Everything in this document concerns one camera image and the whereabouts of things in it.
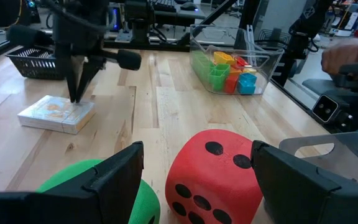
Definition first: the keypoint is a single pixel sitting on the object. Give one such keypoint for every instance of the person's hand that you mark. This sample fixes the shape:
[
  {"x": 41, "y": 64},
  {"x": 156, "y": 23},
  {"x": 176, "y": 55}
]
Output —
[{"x": 343, "y": 56}]

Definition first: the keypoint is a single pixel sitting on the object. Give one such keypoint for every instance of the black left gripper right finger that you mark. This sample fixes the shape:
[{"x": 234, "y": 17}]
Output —
[{"x": 306, "y": 199}]

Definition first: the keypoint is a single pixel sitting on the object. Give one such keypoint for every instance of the clear plastic bin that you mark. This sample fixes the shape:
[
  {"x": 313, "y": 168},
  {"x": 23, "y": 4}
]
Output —
[{"x": 266, "y": 62}]

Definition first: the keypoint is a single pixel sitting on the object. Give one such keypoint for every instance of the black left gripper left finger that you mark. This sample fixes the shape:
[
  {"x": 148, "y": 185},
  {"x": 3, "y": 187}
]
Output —
[{"x": 73, "y": 205}]

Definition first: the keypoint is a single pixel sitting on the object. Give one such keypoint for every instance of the large orange toy brick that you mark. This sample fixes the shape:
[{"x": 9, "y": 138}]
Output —
[{"x": 224, "y": 57}]

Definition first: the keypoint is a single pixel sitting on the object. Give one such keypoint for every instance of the computer tower with blue light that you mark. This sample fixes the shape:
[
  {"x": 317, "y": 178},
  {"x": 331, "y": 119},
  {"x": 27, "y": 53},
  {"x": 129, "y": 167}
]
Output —
[{"x": 115, "y": 18}]

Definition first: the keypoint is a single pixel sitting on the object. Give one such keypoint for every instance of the black keyboard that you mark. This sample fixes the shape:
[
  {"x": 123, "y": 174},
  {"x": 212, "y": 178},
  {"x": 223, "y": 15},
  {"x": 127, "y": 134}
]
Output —
[{"x": 165, "y": 4}]

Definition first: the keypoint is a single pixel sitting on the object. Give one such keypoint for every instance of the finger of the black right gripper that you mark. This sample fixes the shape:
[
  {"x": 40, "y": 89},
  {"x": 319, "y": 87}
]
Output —
[
  {"x": 129, "y": 59},
  {"x": 26, "y": 35}
]

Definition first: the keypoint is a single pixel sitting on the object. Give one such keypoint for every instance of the green foam die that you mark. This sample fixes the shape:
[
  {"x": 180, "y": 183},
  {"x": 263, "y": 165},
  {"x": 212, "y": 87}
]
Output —
[{"x": 146, "y": 205}]

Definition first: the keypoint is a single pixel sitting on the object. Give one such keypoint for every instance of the red foam die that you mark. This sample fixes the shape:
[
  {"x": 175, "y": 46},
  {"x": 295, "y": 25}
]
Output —
[{"x": 210, "y": 174}]

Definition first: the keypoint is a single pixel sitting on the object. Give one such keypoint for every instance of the square green toy brick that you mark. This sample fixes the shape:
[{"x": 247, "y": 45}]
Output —
[{"x": 217, "y": 79}]

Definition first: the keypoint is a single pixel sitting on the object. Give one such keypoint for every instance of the black computer mouse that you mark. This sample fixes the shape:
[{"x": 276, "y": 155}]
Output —
[{"x": 188, "y": 6}]

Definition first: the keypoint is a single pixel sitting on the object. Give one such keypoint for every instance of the orange patterned card deck box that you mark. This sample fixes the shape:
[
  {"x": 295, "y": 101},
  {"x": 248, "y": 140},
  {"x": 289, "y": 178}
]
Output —
[{"x": 51, "y": 113}]

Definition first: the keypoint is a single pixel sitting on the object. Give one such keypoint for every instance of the small orange toy brick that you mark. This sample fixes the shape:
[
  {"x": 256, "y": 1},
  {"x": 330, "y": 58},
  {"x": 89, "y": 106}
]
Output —
[{"x": 235, "y": 72}]

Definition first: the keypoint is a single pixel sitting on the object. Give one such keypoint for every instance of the large red toy brick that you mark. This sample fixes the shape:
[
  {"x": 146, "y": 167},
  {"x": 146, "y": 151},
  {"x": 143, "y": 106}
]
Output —
[{"x": 241, "y": 61}]

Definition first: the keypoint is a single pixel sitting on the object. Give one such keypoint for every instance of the small red toy brick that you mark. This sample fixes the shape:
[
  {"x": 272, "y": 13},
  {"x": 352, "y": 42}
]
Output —
[{"x": 231, "y": 84}]

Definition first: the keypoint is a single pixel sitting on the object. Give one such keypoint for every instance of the black desk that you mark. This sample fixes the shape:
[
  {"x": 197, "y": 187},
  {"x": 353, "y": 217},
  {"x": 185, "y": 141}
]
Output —
[{"x": 182, "y": 17}]

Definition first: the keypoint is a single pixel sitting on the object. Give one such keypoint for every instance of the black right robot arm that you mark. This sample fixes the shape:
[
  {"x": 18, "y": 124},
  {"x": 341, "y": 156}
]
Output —
[{"x": 140, "y": 21}]

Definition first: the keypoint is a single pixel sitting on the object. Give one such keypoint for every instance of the small yellow toy brick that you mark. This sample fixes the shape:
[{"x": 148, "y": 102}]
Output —
[{"x": 250, "y": 71}]

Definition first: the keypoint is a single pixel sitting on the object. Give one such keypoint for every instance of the black slotted plastic basket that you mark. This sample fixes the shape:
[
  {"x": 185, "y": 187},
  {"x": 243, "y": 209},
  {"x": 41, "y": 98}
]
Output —
[{"x": 33, "y": 63}]

